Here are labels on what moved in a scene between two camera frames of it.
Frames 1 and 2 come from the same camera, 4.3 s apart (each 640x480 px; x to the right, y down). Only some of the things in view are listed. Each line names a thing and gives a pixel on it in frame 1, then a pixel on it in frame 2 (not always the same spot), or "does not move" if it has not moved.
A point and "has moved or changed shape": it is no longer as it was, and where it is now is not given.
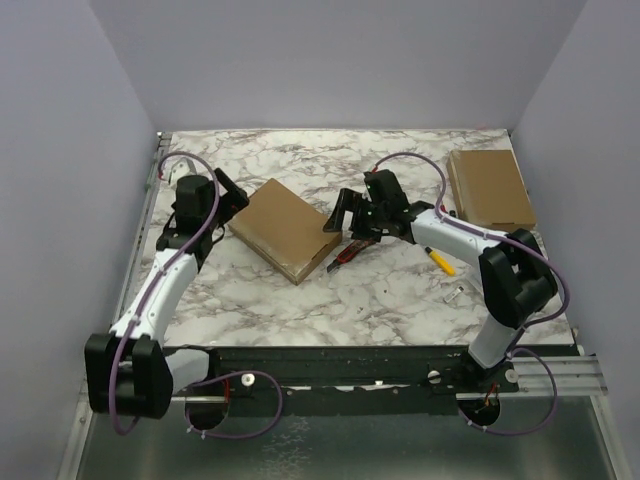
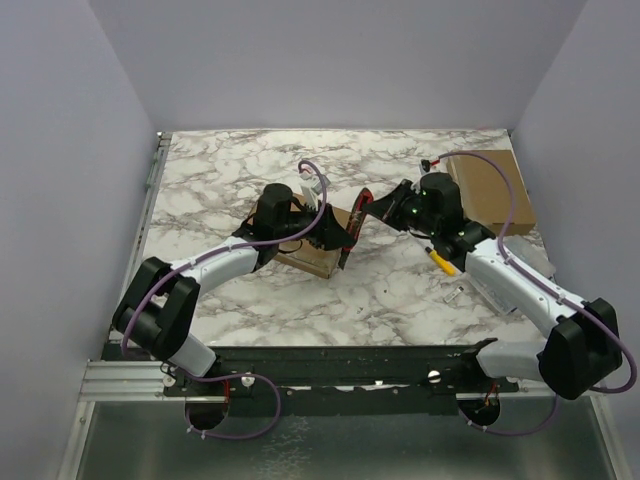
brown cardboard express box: (285, 231) has moved or changed shape
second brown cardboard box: (489, 190) does not move
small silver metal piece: (453, 294) does not move
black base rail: (355, 380) does not move
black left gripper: (231, 202) → (329, 234)
